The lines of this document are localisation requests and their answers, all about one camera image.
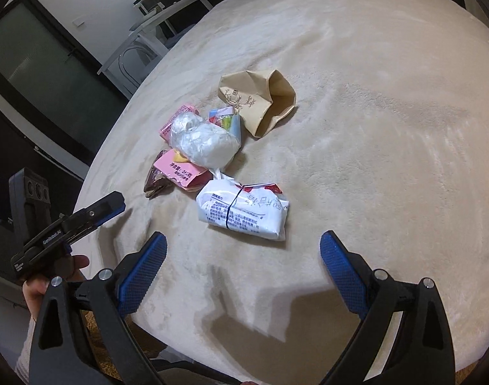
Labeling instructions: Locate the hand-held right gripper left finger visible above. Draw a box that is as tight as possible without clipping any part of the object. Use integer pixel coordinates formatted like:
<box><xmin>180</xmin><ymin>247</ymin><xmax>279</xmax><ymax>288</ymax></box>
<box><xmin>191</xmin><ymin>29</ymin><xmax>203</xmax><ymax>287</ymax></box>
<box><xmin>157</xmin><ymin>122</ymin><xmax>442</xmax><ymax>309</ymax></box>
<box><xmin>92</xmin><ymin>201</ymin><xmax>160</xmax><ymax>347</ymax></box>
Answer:
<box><xmin>28</xmin><ymin>231</ymin><xmax>169</xmax><ymax>385</ymax></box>

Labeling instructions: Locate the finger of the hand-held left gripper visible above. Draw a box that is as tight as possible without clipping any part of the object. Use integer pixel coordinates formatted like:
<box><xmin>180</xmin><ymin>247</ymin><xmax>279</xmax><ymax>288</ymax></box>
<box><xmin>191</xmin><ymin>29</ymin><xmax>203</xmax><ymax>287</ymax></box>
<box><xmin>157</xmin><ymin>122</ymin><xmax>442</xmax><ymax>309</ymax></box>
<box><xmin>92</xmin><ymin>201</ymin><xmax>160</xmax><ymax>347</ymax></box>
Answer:
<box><xmin>65</xmin><ymin>217</ymin><xmax>110</xmax><ymax>246</ymax></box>
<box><xmin>70</xmin><ymin>192</ymin><xmax>127</xmax><ymax>225</ymax></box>

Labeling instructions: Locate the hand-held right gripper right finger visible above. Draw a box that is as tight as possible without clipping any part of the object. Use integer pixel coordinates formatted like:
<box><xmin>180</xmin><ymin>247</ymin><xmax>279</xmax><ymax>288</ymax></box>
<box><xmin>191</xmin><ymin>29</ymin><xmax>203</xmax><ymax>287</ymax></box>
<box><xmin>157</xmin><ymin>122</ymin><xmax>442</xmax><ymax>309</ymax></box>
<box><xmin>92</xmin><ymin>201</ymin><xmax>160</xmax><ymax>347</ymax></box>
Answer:
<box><xmin>319</xmin><ymin>230</ymin><xmax>458</xmax><ymax>385</ymax></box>

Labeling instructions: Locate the dark brown wrapper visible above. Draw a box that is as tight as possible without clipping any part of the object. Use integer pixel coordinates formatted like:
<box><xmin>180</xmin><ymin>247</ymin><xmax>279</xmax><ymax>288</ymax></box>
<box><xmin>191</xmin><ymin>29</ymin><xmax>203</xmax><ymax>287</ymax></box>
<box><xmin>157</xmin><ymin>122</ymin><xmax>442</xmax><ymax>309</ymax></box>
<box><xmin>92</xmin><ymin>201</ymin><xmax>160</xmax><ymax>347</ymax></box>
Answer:
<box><xmin>144</xmin><ymin>149</ymin><xmax>177</xmax><ymax>199</ymax></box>

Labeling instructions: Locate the pink snack packet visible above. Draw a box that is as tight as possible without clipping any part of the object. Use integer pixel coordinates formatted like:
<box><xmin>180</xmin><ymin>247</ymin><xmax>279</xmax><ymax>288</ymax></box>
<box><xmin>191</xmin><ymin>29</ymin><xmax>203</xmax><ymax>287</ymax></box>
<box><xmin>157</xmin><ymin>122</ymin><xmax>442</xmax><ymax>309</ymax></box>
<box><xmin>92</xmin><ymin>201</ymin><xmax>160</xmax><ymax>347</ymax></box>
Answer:
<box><xmin>153</xmin><ymin>148</ymin><xmax>213</xmax><ymax>191</ymax></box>

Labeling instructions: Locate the white plastic bag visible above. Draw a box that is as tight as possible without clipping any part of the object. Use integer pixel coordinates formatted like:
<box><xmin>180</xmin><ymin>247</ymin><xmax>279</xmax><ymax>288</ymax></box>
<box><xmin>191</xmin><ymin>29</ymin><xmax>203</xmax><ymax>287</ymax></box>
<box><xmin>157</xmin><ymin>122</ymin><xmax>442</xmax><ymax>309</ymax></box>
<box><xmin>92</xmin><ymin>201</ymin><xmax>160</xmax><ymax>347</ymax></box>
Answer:
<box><xmin>169</xmin><ymin>112</ymin><xmax>240</xmax><ymax>180</ymax></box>

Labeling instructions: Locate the white printed packet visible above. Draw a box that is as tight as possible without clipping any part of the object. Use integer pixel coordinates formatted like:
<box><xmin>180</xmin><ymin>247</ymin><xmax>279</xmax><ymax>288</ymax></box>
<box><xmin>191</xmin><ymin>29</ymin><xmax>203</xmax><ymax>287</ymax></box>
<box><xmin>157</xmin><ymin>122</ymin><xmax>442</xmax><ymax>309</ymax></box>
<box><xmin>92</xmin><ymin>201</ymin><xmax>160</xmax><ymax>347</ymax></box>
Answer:
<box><xmin>195</xmin><ymin>176</ymin><xmax>290</xmax><ymax>242</ymax></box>

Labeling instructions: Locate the pink tissue packet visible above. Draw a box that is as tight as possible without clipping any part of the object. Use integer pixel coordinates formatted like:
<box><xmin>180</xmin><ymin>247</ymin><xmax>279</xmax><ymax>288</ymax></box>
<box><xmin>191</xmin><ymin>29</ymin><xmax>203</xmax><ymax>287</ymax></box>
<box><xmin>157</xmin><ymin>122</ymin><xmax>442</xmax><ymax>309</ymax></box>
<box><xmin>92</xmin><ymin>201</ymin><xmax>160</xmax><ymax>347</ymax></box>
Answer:
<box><xmin>159</xmin><ymin>104</ymin><xmax>200</xmax><ymax>144</ymax></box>

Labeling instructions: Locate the light blue tissue packet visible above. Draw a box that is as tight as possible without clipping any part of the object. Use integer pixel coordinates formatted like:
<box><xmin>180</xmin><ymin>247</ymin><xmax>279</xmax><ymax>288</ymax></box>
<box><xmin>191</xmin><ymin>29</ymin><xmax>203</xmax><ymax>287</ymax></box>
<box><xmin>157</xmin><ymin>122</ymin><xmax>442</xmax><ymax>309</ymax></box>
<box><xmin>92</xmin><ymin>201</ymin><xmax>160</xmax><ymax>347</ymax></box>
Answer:
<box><xmin>208</xmin><ymin>105</ymin><xmax>242</xmax><ymax>149</ymax></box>

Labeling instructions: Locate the brown paper bag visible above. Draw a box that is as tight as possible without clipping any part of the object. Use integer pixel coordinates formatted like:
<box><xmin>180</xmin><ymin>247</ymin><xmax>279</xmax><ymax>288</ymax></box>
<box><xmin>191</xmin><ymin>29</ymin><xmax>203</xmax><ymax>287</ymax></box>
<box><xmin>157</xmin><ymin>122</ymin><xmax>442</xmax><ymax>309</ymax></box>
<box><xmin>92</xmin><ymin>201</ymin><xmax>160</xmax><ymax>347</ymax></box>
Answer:
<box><xmin>217</xmin><ymin>69</ymin><xmax>297</xmax><ymax>139</ymax></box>

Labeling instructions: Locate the person's left hand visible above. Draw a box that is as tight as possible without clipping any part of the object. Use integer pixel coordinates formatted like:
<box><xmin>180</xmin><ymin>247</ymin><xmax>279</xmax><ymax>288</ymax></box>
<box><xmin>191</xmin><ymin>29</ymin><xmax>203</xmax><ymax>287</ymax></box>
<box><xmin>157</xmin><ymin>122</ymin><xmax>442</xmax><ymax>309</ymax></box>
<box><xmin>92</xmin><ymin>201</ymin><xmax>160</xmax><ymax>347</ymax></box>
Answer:
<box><xmin>23</xmin><ymin>254</ymin><xmax>90</xmax><ymax>321</ymax></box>

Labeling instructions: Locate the yellow fleece garment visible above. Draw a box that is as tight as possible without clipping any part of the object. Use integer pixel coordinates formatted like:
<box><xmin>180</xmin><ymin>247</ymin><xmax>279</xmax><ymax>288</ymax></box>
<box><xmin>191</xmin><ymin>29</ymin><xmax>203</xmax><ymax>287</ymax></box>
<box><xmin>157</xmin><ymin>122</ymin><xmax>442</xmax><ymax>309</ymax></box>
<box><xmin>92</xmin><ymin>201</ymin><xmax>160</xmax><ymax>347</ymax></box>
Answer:
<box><xmin>82</xmin><ymin>315</ymin><xmax>169</xmax><ymax>364</ymax></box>

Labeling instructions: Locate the frosted glass door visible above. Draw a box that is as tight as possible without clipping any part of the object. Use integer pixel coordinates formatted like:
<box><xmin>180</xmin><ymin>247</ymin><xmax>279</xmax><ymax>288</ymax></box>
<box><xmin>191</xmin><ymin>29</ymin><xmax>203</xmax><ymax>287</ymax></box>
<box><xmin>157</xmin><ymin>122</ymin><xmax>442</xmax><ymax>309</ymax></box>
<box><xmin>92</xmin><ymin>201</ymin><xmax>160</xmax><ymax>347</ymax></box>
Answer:
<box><xmin>0</xmin><ymin>0</ymin><xmax>128</xmax><ymax>165</ymax></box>

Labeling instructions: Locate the white table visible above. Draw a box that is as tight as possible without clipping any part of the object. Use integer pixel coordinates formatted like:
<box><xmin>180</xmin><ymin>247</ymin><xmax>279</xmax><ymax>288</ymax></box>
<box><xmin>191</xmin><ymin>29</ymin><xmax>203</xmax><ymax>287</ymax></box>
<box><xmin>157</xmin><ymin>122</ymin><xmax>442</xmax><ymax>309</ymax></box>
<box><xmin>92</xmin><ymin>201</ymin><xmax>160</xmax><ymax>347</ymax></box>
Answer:
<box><xmin>97</xmin><ymin>0</ymin><xmax>213</xmax><ymax>99</ymax></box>

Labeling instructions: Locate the glass kettle appliance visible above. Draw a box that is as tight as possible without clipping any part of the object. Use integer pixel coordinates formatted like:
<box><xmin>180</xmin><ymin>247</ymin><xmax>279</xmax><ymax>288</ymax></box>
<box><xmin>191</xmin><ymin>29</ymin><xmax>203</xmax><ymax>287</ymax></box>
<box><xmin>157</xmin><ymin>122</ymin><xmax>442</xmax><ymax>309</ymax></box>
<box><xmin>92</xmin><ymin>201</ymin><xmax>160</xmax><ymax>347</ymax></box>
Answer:
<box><xmin>134</xmin><ymin>0</ymin><xmax>165</xmax><ymax>15</ymax></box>

